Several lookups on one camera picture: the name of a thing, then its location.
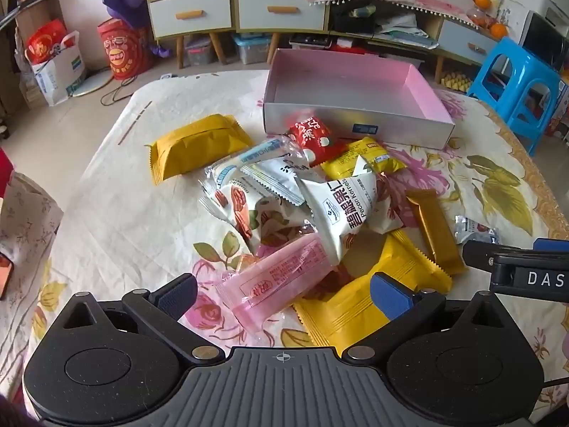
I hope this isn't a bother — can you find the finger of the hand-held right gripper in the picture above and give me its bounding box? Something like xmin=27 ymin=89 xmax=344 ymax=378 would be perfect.
xmin=532 ymin=238 xmax=569 ymax=253
xmin=462 ymin=240 xmax=536 ymax=273

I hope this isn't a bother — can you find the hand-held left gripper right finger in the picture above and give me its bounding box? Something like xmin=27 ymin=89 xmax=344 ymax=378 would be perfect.
xmin=341 ymin=271 xmax=512 ymax=364

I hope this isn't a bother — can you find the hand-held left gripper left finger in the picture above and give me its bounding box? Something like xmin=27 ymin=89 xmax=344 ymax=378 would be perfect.
xmin=55 ymin=273 xmax=227 ymax=365

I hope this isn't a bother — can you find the small silver snack packet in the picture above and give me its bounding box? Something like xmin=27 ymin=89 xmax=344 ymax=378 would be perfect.
xmin=454 ymin=215 xmax=501 ymax=245

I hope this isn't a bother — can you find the large yellow snack packet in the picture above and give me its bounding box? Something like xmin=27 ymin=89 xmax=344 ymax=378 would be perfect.
xmin=292 ymin=230 xmax=453 ymax=351
xmin=146 ymin=114 xmax=255 ymax=186

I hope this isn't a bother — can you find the gold bar snack packet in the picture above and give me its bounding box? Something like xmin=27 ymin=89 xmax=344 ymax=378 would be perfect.
xmin=405 ymin=189 xmax=467 ymax=275

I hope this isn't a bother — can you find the white snack packet bold lettering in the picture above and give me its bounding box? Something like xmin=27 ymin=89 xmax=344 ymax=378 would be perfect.
xmin=297 ymin=173 xmax=393 ymax=264

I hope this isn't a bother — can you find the pink snack packet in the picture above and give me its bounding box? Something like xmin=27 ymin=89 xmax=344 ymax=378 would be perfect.
xmin=221 ymin=232 xmax=339 ymax=333

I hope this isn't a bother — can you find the white nut-print snack packet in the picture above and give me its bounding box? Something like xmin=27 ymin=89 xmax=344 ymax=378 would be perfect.
xmin=199 ymin=181 xmax=314 ymax=256

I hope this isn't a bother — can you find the small yellow orange-label packet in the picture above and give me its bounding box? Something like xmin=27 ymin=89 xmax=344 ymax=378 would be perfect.
xmin=320 ymin=136 xmax=407 ymax=183

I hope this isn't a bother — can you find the white blue long snack packet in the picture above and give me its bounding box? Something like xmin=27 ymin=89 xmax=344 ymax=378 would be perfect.
xmin=198 ymin=136 xmax=292 ymax=196

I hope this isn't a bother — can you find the silver white snack packet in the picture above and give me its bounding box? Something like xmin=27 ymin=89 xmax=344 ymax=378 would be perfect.
xmin=242 ymin=151 xmax=323 ymax=207

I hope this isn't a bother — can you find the red snack packet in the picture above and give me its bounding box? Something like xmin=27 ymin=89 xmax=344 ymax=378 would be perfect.
xmin=286 ymin=116 xmax=350 ymax=166

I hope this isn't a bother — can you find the pink-lined cardboard box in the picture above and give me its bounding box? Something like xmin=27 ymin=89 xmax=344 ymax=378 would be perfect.
xmin=262 ymin=48 xmax=456 ymax=149

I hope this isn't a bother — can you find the floral tablecloth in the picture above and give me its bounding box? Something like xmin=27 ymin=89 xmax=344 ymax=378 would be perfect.
xmin=20 ymin=70 xmax=569 ymax=427

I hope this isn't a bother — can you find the floral seat cushion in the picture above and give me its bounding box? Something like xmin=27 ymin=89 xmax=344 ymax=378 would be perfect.
xmin=0 ymin=171 xmax=64 ymax=301

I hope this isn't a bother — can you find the tray of eggs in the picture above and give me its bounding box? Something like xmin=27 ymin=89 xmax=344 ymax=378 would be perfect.
xmin=442 ymin=70 xmax=474 ymax=92

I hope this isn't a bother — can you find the blue plastic stool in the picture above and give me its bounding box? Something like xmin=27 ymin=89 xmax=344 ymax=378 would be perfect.
xmin=466 ymin=38 xmax=564 ymax=157

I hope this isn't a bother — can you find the white microwave oven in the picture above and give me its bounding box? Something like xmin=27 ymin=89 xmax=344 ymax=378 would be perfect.
xmin=519 ymin=9 xmax=569 ymax=73

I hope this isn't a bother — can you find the low wooden media stand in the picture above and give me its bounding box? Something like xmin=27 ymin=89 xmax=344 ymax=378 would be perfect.
xmin=326 ymin=0 xmax=501 ymax=85

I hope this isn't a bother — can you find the white round floor scale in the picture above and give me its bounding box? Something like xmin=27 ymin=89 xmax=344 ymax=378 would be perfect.
xmin=72 ymin=71 xmax=115 ymax=97

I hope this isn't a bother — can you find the pile of papers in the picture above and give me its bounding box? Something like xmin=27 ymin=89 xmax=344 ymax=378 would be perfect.
xmin=373 ymin=11 xmax=440 ymax=51

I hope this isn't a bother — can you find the red round gift drum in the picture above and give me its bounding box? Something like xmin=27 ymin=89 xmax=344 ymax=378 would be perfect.
xmin=97 ymin=18 xmax=154 ymax=81

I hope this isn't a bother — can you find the white shopping bag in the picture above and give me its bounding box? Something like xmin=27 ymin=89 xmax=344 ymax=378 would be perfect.
xmin=31 ymin=31 xmax=86 ymax=107

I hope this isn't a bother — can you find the clear storage bin blue lid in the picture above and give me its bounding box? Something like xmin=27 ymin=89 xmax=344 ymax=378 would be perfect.
xmin=231 ymin=33 xmax=272 ymax=65

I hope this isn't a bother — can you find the red gift bag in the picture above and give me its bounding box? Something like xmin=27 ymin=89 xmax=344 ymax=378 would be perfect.
xmin=24 ymin=20 xmax=69 ymax=65

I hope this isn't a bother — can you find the wooden cabinet white drawer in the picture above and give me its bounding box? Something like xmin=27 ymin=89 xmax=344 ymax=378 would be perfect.
xmin=233 ymin=0 xmax=330 ymax=65

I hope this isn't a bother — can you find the wooden desk shelf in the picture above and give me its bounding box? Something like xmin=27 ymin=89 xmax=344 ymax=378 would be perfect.
xmin=0 ymin=0 xmax=63 ymax=58

